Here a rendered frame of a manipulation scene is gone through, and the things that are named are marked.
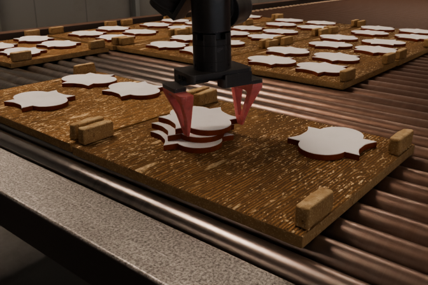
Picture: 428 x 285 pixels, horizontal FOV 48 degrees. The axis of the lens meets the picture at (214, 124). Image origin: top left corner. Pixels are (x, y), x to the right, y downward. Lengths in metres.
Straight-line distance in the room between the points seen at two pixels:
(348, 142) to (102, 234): 0.40
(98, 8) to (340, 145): 3.31
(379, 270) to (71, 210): 0.36
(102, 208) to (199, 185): 0.12
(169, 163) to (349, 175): 0.25
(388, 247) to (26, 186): 0.47
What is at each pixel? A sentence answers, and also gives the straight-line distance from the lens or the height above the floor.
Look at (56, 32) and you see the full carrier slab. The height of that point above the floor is 0.94.
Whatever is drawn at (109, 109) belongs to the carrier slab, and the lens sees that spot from 0.95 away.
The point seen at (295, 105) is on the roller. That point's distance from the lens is 1.04.
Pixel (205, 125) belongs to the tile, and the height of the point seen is 0.97.
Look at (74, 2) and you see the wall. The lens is 3.82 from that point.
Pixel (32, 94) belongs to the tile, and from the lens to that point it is 1.07.
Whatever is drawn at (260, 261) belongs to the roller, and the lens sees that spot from 0.52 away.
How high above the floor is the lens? 1.21
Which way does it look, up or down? 19 degrees down
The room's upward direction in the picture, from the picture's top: straight up
